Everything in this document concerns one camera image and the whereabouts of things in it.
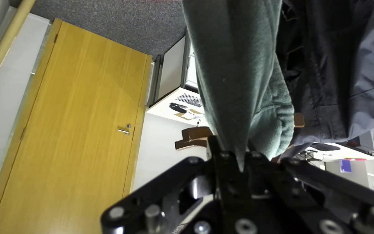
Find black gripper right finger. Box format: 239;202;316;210
240;150;374;234

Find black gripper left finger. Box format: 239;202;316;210
100;134;242;234

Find green hoodie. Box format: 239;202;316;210
180;0;296;172

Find tan paper piece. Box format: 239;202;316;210
174;111;198;123

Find black stapler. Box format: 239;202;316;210
167;102;189;115

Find dark computer keyboard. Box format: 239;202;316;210
178;91;203;108

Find light wooden door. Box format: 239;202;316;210
0;17;153;234

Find dark navy jacket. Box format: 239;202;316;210
276;0;374;147

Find long cardboard tube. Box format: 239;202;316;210
0;0;36;103

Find silver door handle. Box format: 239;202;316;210
115;123;133;137

